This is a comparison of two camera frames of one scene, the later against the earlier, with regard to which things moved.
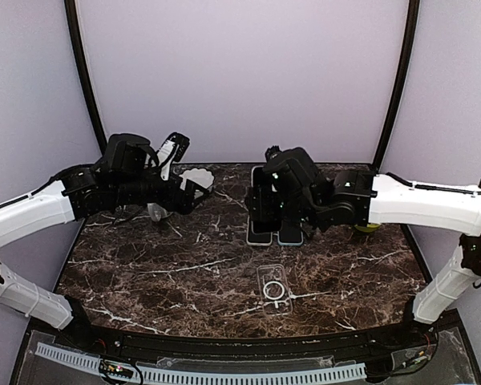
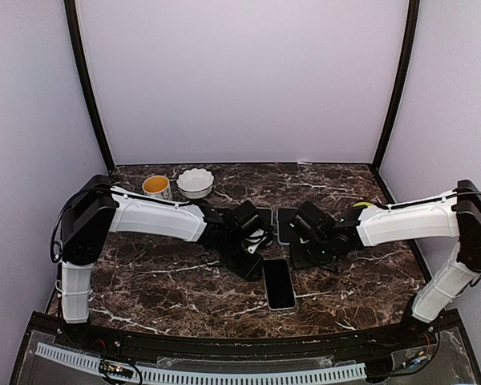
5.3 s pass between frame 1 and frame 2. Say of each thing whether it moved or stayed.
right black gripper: moved
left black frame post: stayed
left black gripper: moved
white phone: moved
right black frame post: stayed
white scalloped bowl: stayed
